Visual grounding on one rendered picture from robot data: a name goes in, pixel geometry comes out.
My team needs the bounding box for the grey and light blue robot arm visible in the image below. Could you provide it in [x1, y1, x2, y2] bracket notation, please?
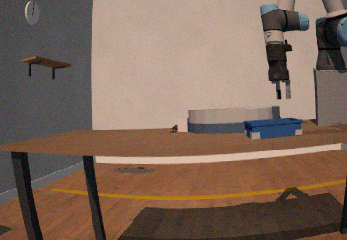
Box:
[260, 0, 347, 70]

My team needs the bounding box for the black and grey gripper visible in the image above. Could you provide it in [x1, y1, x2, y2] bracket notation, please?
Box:
[264, 30, 292, 99]

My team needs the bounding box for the blue crate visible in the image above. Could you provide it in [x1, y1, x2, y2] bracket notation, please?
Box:
[243, 118, 303, 140]

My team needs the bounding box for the grey round turntable disc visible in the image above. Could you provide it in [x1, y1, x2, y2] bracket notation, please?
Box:
[172, 106, 280, 134]

